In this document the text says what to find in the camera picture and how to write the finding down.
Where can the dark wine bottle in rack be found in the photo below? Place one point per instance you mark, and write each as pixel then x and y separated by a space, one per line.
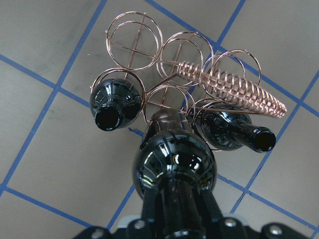
pixel 114 103

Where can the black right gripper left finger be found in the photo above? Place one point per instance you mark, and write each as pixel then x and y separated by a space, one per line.
pixel 149 205

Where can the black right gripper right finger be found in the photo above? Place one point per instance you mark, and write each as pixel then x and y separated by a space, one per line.
pixel 211 206

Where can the copper wire wine rack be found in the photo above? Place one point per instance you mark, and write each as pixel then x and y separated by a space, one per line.
pixel 173 74

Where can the dark wine bottle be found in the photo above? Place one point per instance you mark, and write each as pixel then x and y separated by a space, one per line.
pixel 114 103
pixel 179 164

